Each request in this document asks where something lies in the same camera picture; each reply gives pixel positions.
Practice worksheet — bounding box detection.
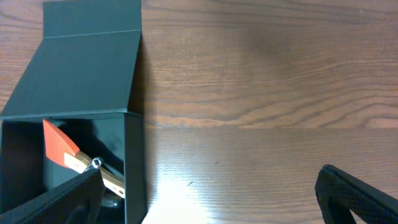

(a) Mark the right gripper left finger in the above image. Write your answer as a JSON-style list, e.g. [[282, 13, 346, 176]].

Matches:
[[1, 169, 105, 224]]

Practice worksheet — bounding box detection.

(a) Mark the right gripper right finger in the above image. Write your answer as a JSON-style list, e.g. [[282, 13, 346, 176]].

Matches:
[[315, 164, 397, 224]]

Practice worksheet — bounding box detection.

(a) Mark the small claw hammer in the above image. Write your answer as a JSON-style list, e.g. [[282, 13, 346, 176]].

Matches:
[[100, 168, 126, 208]]

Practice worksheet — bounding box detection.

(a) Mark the silver ring wrench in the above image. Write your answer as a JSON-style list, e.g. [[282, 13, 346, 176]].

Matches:
[[85, 157, 103, 171]]

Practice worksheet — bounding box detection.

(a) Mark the orange scraper wooden handle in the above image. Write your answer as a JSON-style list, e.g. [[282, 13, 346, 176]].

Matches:
[[42, 118, 126, 199]]

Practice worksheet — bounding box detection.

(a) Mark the dark green box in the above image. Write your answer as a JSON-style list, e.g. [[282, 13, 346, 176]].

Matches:
[[1, 0, 147, 223]]

